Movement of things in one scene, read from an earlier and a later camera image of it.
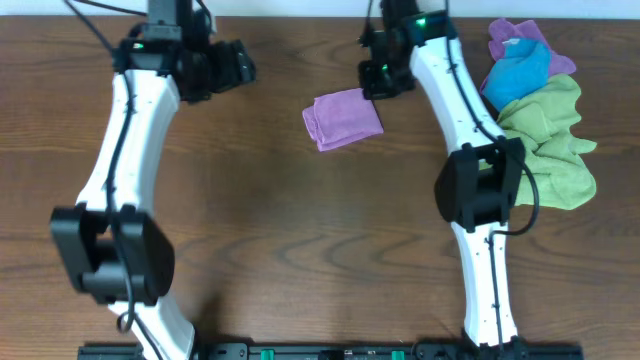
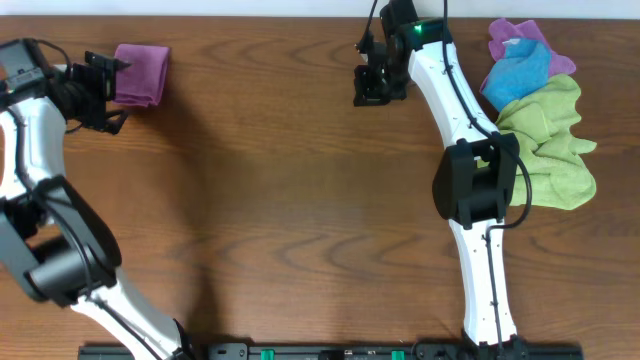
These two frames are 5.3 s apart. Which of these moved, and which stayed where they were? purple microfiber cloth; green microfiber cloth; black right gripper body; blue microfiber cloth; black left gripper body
Moved: purple microfiber cloth; black left gripper body
Stayed: blue microfiber cloth; black right gripper body; green microfiber cloth
